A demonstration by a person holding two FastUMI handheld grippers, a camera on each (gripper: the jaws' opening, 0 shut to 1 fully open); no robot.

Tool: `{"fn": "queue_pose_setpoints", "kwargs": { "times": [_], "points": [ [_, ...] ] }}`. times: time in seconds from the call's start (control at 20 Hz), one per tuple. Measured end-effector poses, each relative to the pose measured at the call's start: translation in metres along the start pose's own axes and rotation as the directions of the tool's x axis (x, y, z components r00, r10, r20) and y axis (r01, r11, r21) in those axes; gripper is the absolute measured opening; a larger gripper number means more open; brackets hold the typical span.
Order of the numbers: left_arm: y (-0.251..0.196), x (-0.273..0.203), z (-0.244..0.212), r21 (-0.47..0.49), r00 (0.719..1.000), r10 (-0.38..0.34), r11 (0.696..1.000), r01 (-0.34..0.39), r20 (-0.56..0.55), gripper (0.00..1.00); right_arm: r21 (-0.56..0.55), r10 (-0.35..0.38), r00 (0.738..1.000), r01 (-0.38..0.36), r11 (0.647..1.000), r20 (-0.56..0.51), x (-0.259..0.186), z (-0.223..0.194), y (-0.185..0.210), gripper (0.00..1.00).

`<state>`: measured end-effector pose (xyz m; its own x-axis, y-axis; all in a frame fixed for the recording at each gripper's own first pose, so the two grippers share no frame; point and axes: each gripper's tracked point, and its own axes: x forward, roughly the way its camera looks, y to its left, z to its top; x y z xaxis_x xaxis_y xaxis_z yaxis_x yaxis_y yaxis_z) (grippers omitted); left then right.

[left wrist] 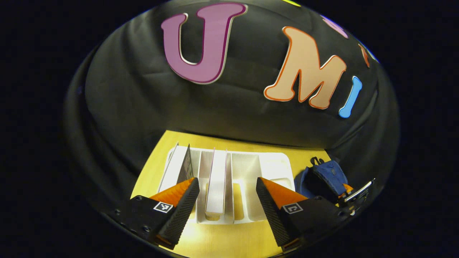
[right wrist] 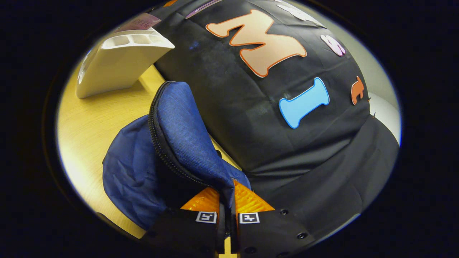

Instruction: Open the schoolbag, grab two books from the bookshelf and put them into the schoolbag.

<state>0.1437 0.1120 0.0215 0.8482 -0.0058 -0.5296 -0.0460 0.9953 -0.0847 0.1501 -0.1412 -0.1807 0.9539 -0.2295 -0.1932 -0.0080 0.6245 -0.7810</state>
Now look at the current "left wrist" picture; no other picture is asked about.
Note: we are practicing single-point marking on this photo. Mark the pink cover book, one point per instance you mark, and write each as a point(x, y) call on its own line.
point(216, 186)

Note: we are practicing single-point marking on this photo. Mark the dark cover book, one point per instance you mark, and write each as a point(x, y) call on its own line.
point(172, 168)

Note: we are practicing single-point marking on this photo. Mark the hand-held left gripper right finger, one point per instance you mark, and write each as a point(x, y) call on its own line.
point(270, 215)

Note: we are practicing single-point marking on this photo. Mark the black backdrop cloth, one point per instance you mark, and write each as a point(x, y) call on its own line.
point(143, 107)

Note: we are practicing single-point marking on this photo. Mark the white plastic bookshelf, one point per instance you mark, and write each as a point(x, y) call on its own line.
point(265, 168)

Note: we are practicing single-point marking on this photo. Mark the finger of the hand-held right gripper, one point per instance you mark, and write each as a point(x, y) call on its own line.
point(348, 189)

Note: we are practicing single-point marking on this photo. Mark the blue schoolbag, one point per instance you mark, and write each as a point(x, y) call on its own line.
point(331, 173)

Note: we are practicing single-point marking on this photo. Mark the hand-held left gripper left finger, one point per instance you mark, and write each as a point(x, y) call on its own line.
point(184, 211)

